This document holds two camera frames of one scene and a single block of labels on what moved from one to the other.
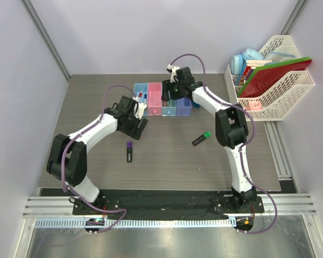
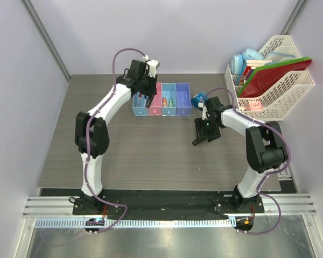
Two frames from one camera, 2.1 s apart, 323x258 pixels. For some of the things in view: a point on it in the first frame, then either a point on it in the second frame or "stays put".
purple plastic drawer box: x=183 y=107 stays put
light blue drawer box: x=169 y=108 stays put
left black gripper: x=135 y=133 -> x=152 y=91
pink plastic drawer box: x=154 y=101 stays put
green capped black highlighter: x=204 y=136 stays put
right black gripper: x=168 y=86 -> x=200 y=124
